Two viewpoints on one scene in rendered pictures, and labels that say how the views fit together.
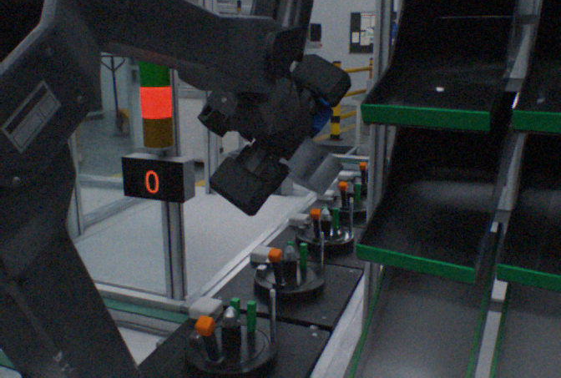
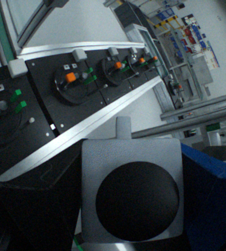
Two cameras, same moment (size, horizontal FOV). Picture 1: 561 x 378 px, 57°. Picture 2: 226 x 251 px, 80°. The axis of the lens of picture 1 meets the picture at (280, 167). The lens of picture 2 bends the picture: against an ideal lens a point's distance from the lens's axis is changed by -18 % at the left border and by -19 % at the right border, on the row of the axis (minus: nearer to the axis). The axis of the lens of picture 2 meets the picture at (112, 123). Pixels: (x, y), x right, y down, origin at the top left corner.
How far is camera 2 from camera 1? 0.58 m
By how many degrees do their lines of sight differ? 40
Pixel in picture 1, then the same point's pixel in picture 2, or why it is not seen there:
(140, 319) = not seen: outside the picture
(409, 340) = not seen: hidden behind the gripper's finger
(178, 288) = (21, 41)
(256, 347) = (8, 127)
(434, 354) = not seen: hidden behind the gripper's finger
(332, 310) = (70, 123)
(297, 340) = (36, 131)
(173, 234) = (37, 15)
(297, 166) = (102, 235)
